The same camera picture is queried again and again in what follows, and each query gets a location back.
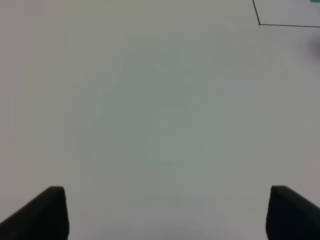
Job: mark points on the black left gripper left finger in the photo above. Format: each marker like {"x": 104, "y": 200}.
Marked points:
{"x": 43, "y": 218}

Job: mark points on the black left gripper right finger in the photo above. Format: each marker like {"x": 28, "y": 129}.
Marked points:
{"x": 290, "y": 216}

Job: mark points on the white template sheet black outline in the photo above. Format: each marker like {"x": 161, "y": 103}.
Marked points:
{"x": 288, "y": 12}

